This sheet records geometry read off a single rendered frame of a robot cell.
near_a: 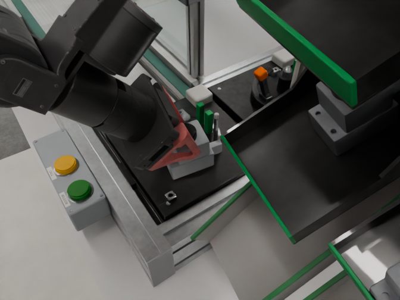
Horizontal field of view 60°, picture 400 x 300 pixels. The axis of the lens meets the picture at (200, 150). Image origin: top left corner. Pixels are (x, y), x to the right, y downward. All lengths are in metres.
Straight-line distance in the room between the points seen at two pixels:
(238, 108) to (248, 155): 0.40
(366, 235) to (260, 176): 0.11
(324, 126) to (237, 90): 0.49
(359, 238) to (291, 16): 0.19
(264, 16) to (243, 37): 0.98
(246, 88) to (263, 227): 0.41
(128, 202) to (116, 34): 0.37
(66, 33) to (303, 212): 0.26
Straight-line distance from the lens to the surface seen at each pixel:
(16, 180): 0.87
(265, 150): 0.37
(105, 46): 0.32
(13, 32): 0.30
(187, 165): 0.48
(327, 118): 0.34
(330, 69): 0.20
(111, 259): 0.69
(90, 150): 0.73
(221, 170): 0.64
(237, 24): 1.29
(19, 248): 0.76
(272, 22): 0.24
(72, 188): 0.66
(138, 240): 0.59
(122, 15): 0.32
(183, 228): 0.59
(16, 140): 2.28
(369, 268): 0.33
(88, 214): 0.66
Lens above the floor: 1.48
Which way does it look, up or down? 48 degrees down
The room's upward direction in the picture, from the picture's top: straight up
